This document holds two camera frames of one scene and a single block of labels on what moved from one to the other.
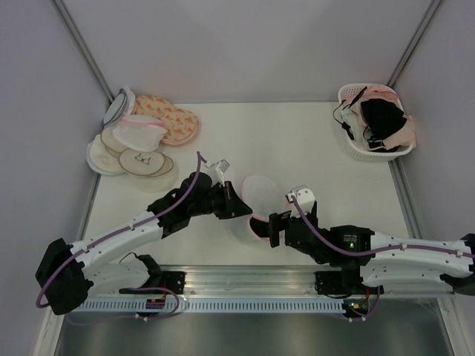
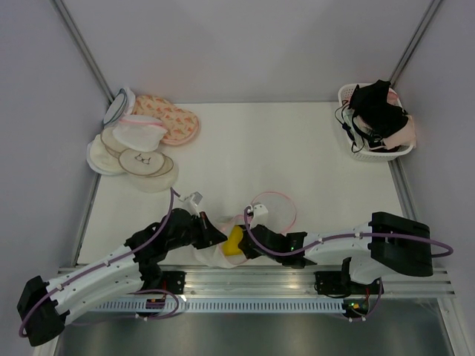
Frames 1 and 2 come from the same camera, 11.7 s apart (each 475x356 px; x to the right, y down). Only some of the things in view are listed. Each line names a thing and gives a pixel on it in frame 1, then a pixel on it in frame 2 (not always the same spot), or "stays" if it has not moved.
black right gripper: [277, 222] -> [248, 251]
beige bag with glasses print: [152, 163] stays
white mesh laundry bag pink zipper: [263, 196] -> [281, 216]
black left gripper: [234, 206] -> [210, 234]
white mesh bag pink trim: [139, 133] stays
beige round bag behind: [113, 146] stays
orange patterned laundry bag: [181, 125] stays
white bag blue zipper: [121, 107] stays
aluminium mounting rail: [253, 282] stays
